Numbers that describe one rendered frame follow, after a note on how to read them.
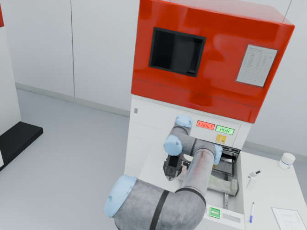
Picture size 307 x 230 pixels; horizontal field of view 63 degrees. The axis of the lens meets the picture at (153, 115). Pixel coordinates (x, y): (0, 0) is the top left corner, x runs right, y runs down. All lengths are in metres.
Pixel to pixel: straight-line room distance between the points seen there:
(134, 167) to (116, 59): 1.69
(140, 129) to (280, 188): 0.98
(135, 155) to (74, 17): 2.08
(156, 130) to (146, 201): 1.23
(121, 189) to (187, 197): 0.17
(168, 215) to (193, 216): 0.07
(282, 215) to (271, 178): 0.27
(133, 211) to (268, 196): 1.09
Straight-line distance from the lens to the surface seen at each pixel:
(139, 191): 0.65
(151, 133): 1.86
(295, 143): 3.71
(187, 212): 0.65
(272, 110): 3.41
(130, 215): 0.66
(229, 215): 1.43
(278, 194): 1.67
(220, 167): 1.76
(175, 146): 0.96
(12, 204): 2.68
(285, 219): 1.56
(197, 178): 0.78
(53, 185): 2.74
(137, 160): 2.06
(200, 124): 1.74
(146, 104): 1.74
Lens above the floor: 2.01
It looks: 32 degrees down
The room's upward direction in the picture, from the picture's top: 9 degrees clockwise
